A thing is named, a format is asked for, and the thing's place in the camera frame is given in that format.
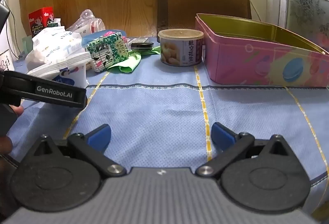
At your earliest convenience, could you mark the brown chair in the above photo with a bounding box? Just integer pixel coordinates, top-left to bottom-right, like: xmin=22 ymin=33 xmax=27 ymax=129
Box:
xmin=157 ymin=0 xmax=252 ymax=36

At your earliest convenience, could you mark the white tissue pack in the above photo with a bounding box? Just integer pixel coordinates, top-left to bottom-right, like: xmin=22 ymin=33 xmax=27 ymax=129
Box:
xmin=27 ymin=52 xmax=92 ymax=89

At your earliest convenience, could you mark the pink knitted item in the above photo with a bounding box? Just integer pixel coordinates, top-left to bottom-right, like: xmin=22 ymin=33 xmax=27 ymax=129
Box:
xmin=104 ymin=30 xmax=127 ymax=43

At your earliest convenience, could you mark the red cereal box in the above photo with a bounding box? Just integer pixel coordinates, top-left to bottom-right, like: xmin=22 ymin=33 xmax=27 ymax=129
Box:
xmin=28 ymin=7 xmax=54 ymax=35

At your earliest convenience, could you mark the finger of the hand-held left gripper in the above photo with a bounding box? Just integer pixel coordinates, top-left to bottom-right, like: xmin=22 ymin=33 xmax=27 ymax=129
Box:
xmin=0 ymin=71 xmax=88 ymax=109

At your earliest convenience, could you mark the frosted glass sliding door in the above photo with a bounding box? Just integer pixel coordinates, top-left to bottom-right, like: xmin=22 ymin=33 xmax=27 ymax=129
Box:
xmin=265 ymin=0 xmax=329 ymax=55

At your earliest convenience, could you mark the green drink carton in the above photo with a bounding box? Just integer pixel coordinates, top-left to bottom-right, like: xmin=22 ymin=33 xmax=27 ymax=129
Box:
xmin=47 ymin=18 xmax=62 ymax=28

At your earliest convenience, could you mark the person's left hand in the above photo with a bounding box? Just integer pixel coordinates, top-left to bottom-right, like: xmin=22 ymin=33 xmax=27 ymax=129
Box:
xmin=0 ymin=105 xmax=25 ymax=156

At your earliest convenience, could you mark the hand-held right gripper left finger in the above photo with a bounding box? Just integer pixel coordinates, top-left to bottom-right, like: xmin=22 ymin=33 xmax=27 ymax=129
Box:
xmin=26 ymin=124 xmax=127 ymax=178

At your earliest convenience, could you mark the green cloth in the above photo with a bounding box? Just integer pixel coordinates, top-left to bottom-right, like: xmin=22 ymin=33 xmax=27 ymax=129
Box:
xmin=108 ymin=46 xmax=161 ymax=73

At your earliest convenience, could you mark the blue striped tablecloth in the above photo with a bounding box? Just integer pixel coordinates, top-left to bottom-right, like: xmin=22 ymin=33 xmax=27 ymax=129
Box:
xmin=5 ymin=37 xmax=329 ymax=214

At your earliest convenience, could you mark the white printed paper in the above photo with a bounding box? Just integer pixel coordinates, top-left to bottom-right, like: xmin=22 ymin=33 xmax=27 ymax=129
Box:
xmin=0 ymin=50 xmax=16 ymax=72

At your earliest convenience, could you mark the pale green plastic container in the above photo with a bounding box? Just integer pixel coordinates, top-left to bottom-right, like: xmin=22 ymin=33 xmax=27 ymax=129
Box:
xmin=22 ymin=36 xmax=34 ymax=55

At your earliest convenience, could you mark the blue plastic container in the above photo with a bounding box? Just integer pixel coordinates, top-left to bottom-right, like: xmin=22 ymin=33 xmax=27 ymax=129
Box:
xmin=82 ymin=30 xmax=126 ymax=47

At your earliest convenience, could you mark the green patterned tissue pack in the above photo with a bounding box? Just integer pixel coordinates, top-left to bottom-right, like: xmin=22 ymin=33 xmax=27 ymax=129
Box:
xmin=86 ymin=33 xmax=130 ymax=72

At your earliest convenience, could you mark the white plastic bag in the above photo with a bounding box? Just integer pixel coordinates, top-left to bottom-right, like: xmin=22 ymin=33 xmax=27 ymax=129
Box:
xmin=26 ymin=27 xmax=83 ymax=70

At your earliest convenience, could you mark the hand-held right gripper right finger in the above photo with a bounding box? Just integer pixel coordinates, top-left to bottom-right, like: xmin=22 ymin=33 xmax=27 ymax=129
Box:
xmin=196 ymin=122 xmax=296 ymax=178

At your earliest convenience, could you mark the pink and yellow cardboard box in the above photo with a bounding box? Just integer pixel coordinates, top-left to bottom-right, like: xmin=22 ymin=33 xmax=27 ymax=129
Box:
xmin=195 ymin=13 xmax=329 ymax=88

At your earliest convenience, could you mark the paper cup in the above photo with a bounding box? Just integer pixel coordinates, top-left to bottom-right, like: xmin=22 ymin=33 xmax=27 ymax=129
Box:
xmin=158 ymin=29 xmax=205 ymax=67

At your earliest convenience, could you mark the small black round tin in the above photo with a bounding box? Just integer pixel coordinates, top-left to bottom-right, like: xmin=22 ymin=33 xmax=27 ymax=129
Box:
xmin=131 ymin=42 xmax=154 ymax=51

